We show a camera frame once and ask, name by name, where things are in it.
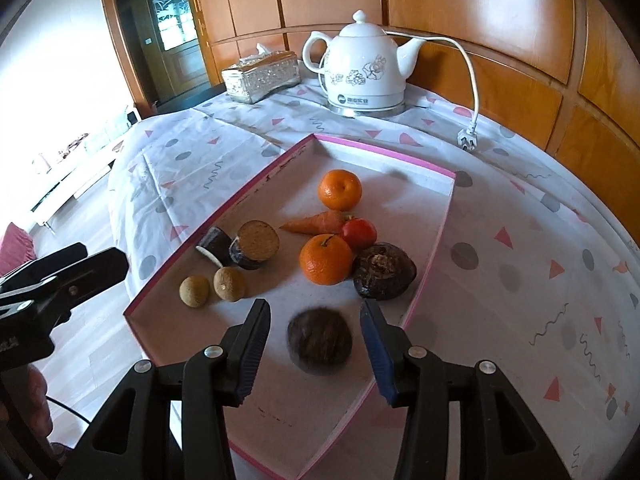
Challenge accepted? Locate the small tan round fruit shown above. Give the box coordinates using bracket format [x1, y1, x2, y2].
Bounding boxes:
[179, 275, 209, 309]

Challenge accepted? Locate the dark eggplant slice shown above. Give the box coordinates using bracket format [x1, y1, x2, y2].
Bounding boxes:
[195, 226, 233, 268]

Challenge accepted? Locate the white kettle power cord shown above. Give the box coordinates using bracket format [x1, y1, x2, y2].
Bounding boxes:
[384, 29, 482, 154]

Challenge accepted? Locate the wooden glass door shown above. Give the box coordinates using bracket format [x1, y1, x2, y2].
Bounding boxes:
[115, 0, 209, 110]

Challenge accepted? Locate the white patterned tablecloth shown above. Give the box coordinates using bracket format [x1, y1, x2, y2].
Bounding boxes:
[107, 77, 639, 479]

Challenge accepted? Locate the silver ornate tissue box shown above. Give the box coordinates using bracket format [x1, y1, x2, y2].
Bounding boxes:
[221, 44, 300, 104]

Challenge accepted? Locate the small red tomato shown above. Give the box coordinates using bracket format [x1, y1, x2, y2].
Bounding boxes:
[340, 218, 378, 254]

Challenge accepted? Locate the orange tangerine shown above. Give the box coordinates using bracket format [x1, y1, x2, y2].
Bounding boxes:
[298, 234, 354, 286]
[318, 169, 362, 211]

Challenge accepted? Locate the white ceramic electric kettle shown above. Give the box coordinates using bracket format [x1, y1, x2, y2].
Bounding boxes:
[302, 10, 425, 113]

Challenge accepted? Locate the large dark brown fruit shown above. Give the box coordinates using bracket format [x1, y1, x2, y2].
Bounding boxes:
[352, 243, 418, 301]

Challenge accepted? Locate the orange carrot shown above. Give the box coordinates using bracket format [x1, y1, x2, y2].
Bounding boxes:
[280, 210, 352, 235]

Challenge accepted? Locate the pink-edged cardboard tray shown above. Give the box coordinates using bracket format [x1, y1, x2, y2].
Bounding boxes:
[125, 134, 454, 479]

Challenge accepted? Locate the person left hand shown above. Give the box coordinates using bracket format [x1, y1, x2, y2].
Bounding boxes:
[12, 364, 53, 440]

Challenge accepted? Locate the round dark brown fruit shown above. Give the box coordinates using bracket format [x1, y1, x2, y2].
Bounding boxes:
[286, 307, 352, 375]

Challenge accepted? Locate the dark eggplant piece tan face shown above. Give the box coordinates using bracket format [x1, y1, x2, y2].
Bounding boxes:
[229, 220, 280, 271]

